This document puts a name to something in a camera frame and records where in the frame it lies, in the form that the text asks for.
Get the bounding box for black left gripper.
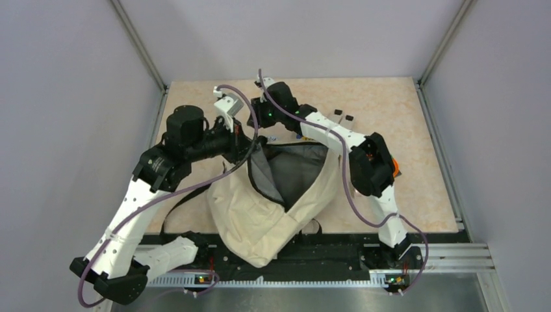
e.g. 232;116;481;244
186;114;260;164

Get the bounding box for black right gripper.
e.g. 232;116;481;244
247;96;284;131

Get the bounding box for cream canvas backpack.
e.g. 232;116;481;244
159;108;355;268

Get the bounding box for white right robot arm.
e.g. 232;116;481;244
254;77;412;268

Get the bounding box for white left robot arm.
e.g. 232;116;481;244
70;99;255;305

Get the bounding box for blue illustrated book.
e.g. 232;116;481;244
266;136;279;143

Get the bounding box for orange curved toy track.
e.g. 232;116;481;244
392;158;400;177

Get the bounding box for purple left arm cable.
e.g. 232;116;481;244
76;84;260;309

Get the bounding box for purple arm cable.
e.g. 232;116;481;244
76;84;260;309
257;68;429;298

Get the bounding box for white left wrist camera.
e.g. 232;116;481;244
213;84;244;133

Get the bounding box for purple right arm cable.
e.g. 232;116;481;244
257;68;429;298

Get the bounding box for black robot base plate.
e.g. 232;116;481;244
177;233;425;282

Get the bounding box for aluminium frame rail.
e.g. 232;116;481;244
107;0;168;148

